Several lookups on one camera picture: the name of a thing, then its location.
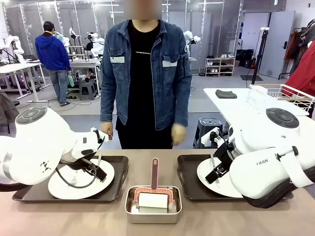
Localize person left forearm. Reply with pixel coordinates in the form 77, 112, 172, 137
169, 81, 192, 127

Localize black bags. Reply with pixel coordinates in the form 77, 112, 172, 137
235, 48, 254, 69

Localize folded dark grey cloth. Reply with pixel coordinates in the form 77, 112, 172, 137
215, 89, 238, 100

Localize black plastic stool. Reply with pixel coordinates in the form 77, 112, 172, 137
192, 117, 223, 149

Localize grey plastic step stool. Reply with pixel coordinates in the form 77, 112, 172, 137
78, 79, 97, 101

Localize rectangular steel tray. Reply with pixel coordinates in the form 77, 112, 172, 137
124, 185, 183, 225

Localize person in denim jacket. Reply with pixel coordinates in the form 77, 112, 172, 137
99, 19, 193, 150

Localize clear cutlery holder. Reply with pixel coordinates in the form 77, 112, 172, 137
247, 86, 268, 103

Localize person right forearm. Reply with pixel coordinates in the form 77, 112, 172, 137
100, 81, 117, 123

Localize white round plate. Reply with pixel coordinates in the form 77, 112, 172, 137
196, 157, 245, 199
48, 158, 116, 200

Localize person left hand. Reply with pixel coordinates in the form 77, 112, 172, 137
171, 123, 187, 147

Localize white wire dish rack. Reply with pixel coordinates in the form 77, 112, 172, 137
248, 84, 315, 117

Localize wooden shoe rack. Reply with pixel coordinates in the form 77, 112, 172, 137
204, 56, 236, 77

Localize white background desk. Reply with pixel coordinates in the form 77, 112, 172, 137
0, 62, 50, 103

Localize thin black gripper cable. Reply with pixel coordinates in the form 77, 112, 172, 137
55, 162, 99, 189

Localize black metal frame shelf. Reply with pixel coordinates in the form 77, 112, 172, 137
67, 45, 90, 62

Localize dark grey draped jacket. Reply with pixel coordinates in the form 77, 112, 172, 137
0, 90, 21, 135

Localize brown hanging jacket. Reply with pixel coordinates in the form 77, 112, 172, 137
284, 30, 300, 61

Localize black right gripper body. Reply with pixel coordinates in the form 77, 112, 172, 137
213, 141, 235, 171

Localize arm black cable sleeve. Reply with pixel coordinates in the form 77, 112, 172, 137
0, 182, 30, 192
243, 169, 315, 209

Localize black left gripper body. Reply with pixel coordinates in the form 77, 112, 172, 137
60, 151, 101, 174

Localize left arm black cable sleeve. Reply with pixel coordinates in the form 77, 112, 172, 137
0, 182, 30, 192

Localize black floor cable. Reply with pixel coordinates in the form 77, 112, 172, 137
46, 99, 86, 112

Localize red handled lint roller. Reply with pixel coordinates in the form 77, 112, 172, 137
132, 157, 174, 214

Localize red hanging coat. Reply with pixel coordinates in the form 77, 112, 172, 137
281, 40, 315, 99

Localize person right hand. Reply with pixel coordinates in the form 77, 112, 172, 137
101, 121, 114, 141

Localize dark brown serving tray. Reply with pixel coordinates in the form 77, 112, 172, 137
177, 154, 294, 203
11, 155, 129, 204

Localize right arm black cable sleeve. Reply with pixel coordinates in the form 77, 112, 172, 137
243, 169, 315, 209

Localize grey door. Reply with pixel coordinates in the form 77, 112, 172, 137
259, 10, 296, 80

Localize person in blue hoodie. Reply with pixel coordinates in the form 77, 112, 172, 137
34, 21, 72, 107

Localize white side table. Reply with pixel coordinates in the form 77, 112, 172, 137
203, 87, 315, 135

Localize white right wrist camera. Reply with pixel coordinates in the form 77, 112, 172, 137
201, 127, 229, 146

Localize black camera tripod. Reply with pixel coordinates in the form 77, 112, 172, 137
251, 28, 270, 86

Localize black floor mat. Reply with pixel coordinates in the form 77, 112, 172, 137
239, 74, 264, 82

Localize white topped work table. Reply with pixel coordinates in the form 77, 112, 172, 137
69, 60, 101, 97

